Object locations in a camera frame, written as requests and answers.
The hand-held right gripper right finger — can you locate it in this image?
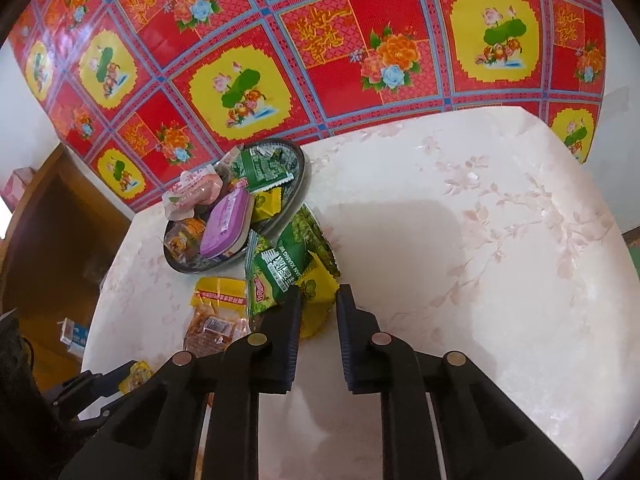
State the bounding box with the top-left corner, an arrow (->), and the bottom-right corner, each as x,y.
336,284 -> 585,480

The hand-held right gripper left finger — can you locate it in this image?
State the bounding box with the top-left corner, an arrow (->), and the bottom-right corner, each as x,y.
59,287 -> 304,480

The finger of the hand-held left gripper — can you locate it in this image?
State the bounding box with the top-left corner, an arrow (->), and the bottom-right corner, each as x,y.
47,359 -> 138,403
75,391 -> 151,428

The yellow candy packet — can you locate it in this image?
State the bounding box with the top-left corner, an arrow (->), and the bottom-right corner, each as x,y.
295,255 -> 341,339
251,187 -> 285,223

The green white snack packet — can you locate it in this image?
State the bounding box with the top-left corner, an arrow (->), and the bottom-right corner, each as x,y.
244,232 -> 313,317

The yellow meat snack packet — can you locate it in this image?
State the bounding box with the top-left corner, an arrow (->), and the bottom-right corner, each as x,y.
182,276 -> 251,356

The green pea packet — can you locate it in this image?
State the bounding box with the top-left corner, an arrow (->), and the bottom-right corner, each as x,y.
277,205 -> 341,278

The blue patterned plate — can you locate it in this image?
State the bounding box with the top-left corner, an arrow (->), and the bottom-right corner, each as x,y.
163,137 -> 307,275

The purple tin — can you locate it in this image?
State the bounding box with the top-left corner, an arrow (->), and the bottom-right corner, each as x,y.
199,191 -> 252,259

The small orange snack packet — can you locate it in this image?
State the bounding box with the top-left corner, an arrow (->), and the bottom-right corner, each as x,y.
166,217 -> 207,263

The large green snack packet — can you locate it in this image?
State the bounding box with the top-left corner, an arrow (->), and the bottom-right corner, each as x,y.
235,145 -> 296,193

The pink drink pouch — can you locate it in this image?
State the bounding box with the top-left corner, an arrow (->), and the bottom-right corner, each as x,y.
162,167 -> 226,221

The blue white box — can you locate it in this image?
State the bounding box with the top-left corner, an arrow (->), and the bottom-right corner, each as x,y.
60,319 -> 90,356

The wooden cabinet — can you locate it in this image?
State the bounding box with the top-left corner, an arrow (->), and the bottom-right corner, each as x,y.
0,142 -> 133,396

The pink box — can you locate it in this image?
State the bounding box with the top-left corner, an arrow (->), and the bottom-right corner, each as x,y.
2,167 -> 36,206

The red floral printed cloth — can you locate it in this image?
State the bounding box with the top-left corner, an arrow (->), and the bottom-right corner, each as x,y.
7,0 -> 607,216

